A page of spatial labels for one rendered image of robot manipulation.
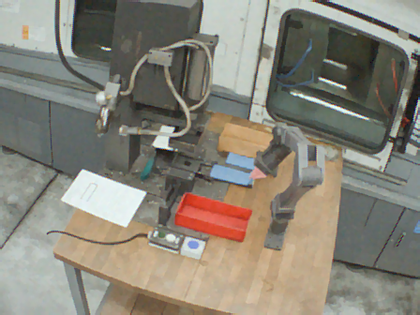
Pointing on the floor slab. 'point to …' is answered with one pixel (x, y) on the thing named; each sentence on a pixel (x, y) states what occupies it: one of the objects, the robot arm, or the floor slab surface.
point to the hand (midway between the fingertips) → (251, 177)
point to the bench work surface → (214, 254)
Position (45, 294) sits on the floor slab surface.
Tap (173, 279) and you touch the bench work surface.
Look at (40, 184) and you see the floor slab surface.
